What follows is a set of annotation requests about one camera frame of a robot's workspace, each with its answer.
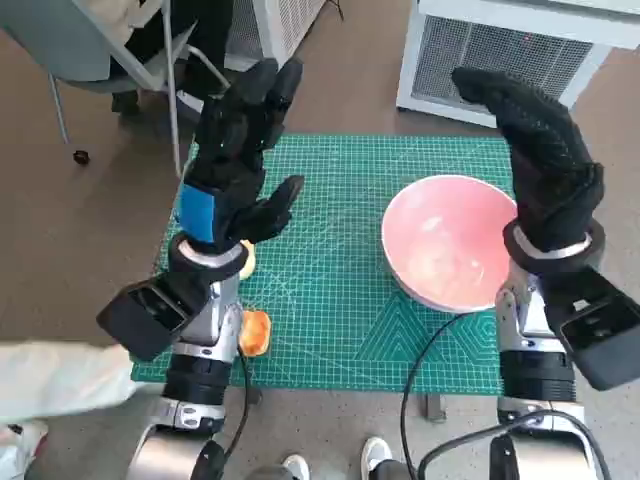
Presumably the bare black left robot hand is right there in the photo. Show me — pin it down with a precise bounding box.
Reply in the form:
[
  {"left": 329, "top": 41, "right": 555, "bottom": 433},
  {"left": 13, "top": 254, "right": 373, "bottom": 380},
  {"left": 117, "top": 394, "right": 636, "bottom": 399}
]
[{"left": 175, "top": 57, "right": 306, "bottom": 251}]

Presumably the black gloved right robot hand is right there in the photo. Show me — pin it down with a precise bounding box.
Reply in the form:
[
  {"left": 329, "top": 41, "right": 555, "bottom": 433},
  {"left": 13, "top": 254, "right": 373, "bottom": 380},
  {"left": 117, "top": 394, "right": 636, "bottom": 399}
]
[{"left": 451, "top": 67, "right": 606, "bottom": 254}]

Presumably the round pale toy bread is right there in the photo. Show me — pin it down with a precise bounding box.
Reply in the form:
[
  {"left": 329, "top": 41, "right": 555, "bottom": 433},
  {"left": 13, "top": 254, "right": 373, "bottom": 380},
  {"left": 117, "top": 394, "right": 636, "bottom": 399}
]
[{"left": 238, "top": 239, "right": 257, "bottom": 280}]

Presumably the pink bowl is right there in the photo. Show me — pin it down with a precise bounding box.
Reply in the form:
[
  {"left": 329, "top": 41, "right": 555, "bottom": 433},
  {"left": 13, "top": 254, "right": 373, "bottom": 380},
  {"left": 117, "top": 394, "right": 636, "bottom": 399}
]
[{"left": 380, "top": 174, "right": 519, "bottom": 315}]

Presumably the long orange toy bread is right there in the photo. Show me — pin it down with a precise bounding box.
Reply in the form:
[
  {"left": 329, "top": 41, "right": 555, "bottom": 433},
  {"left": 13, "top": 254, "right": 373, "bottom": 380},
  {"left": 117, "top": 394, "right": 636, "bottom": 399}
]
[{"left": 238, "top": 308, "right": 274, "bottom": 357}]

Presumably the person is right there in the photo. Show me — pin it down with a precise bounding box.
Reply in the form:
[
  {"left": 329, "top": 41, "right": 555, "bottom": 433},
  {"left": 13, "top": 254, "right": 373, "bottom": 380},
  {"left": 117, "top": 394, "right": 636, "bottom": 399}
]
[
  {"left": 114, "top": 0, "right": 236, "bottom": 114},
  {"left": 244, "top": 436, "right": 416, "bottom": 480}
]

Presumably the large white mesh cabinet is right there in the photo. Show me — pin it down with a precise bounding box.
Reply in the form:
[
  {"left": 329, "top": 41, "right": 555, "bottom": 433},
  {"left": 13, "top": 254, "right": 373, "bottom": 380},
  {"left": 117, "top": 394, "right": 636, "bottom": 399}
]
[{"left": 396, "top": 0, "right": 640, "bottom": 129}]

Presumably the small white mesh cabinet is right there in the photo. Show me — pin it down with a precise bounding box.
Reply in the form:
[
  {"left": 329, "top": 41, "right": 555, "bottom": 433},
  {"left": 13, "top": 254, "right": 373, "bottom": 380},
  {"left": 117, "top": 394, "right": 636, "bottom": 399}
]
[{"left": 219, "top": 0, "right": 331, "bottom": 71}]

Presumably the green cutting mat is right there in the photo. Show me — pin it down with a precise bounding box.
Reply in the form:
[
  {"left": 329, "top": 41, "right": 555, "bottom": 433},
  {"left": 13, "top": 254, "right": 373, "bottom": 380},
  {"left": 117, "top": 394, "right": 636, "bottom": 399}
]
[{"left": 130, "top": 132, "right": 521, "bottom": 396}]

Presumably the grey office chair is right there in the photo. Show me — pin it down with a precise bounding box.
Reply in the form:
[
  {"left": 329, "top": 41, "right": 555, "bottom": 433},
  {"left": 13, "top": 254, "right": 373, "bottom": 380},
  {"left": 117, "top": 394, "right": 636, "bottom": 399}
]
[{"left": 0, "top": 0, "right": 231, "bottom": 166}]

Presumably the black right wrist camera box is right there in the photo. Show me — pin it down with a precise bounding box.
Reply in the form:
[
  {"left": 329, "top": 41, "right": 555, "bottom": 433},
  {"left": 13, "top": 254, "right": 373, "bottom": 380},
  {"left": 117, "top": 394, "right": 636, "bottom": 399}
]
[{"left": 542, "top": 264, "right": 640, "bottom": 391}]

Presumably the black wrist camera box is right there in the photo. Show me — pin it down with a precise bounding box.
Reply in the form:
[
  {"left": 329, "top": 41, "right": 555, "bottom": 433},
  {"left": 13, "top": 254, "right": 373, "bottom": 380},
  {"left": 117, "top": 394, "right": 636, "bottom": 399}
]
[
  {"left": 95, "top": 279, "right": 211, "bottom": 362},
  {"left": 542, "top": 264, "right": 640, "bottom": 391}
]

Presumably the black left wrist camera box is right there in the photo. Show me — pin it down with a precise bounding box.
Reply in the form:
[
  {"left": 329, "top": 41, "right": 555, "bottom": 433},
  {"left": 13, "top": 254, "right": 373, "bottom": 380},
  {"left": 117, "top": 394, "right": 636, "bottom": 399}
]
[{"left": 95, "top": 279, "right": 211, "bottom": 362}]

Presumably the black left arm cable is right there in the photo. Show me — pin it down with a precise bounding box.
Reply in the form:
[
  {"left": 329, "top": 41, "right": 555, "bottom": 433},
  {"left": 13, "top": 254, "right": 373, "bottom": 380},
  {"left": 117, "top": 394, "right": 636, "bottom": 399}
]
[{"left": 219, "top": 344, "right": 251, "bottom": 466}]

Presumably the long black right arm cable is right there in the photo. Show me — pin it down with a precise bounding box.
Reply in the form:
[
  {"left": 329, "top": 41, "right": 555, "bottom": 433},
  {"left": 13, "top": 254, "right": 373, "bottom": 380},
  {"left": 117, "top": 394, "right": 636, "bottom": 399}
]
[{"left": 398, "top": 309, "right": 499, "bottom": 480}]

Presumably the looped black right arm cable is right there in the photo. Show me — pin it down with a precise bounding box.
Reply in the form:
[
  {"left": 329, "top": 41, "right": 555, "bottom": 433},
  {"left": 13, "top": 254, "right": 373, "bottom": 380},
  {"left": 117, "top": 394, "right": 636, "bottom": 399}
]
[{"left": 419, "top": 409, "right": 612, "bottom": 480}]

